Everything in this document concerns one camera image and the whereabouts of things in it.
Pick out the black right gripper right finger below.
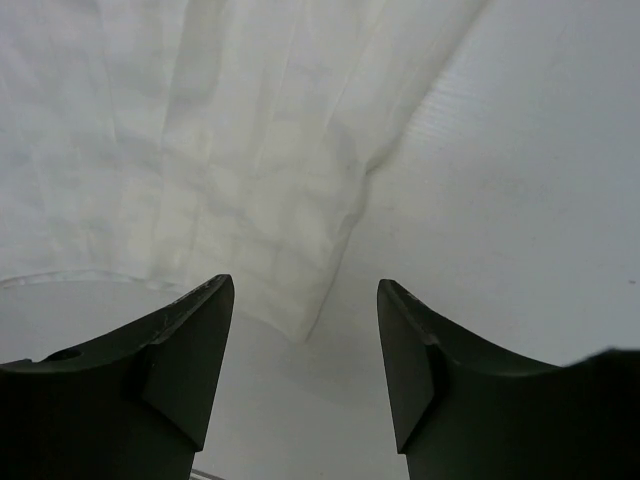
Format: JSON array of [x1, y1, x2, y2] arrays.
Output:
[[377, 279, 639, 479]]

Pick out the white pleated skirt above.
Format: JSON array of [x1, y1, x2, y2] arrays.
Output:
[[1, 1, 483, 341]]

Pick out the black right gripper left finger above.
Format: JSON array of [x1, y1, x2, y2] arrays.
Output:
[[1, 275, 234, 479]]

